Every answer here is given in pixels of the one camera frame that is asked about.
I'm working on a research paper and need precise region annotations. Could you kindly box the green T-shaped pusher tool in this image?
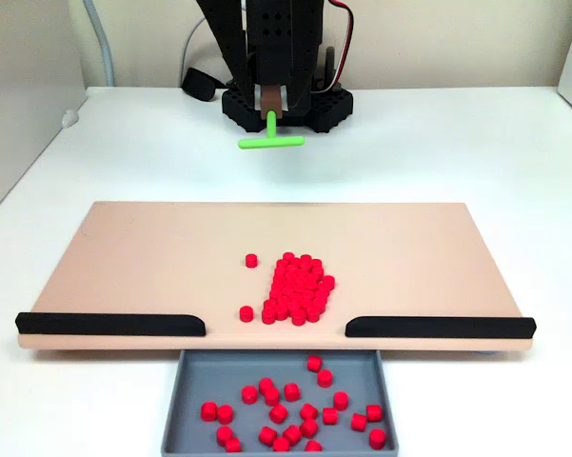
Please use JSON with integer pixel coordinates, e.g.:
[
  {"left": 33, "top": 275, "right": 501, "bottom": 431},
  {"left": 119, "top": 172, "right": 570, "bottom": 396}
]
[{"left": 238, "top": 84, "right": 306, "bottom": 150}]

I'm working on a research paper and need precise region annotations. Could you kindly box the grey flexible tube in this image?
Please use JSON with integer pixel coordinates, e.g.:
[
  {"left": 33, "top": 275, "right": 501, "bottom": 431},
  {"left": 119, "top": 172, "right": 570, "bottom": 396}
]
[{"left": 82, "top": 0, "right": 117, "bottom": 89}]

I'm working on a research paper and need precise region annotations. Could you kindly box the peach flat board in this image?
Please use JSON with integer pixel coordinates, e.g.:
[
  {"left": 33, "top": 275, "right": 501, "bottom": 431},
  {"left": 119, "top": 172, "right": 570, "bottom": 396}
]
[{"left": 17, "top": 201, "right": 535, "bottom": 353}]

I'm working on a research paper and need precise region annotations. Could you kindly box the beige partition panel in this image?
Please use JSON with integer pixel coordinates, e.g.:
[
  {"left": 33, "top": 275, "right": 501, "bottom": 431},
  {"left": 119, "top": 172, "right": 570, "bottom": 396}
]
[{"left": 0, "top": 0, "right": 88, "bottom": 225}]

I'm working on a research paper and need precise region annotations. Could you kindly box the grey shallow tray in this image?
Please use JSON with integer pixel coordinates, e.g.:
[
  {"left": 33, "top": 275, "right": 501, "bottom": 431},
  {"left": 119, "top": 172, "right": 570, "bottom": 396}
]
[{"left": 160, "top": 349, "right": 401, "bottom": 454}]

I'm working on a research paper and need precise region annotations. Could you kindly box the red black white servo cable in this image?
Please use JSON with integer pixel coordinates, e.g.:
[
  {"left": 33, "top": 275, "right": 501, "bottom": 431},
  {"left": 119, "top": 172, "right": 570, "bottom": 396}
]
[{"left": 329, "top": 0, "right": 356, "bottom": 92}]

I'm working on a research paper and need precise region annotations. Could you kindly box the thin grey cable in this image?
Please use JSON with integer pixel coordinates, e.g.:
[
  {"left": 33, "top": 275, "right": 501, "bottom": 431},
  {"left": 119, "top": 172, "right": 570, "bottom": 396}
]
[{"left": 179, "top": 17, "right": 207, "bottom": 89}]

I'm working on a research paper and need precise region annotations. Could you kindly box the black board edge rail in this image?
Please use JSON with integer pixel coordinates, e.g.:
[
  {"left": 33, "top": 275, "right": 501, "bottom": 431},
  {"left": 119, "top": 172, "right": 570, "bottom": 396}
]
[
  {"left": 14, "top": 312, "right": 207, "bottom": 339},
  {"left": 345, "top": 315, "right": 538, "bottom": 340}
]

